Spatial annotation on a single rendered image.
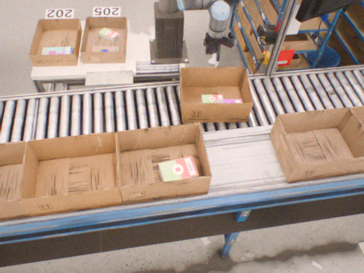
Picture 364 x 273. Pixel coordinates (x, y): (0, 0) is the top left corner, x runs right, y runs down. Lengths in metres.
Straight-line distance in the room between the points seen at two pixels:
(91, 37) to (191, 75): 0.84
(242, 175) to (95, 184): 0.70
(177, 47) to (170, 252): 1.37
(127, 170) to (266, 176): 0.67
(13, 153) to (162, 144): 0.69
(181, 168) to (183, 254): 0.96
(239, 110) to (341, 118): 0.53
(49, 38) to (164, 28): 0.87
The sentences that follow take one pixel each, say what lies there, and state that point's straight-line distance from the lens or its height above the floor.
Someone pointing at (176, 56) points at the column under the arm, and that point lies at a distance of 2.33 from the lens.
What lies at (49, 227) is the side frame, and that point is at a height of 0.91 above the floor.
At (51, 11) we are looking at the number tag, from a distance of 2.68.
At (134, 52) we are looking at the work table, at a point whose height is 0.75.
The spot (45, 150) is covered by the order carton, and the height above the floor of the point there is 0.97.
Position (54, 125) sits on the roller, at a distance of 2.05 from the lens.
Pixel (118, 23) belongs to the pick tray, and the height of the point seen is 0.80.
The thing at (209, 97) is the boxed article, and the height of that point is 0.79.
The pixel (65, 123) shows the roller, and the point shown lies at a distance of 2.04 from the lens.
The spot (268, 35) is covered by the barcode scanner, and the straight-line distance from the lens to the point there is 2.14.
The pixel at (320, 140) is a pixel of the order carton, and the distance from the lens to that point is 1.89.
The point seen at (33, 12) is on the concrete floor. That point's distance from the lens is 4.37.
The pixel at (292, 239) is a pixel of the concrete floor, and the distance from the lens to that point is 2.57.
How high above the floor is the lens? 2.28
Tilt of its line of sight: 54 degrees down
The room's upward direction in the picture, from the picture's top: 4 degrees clockwise
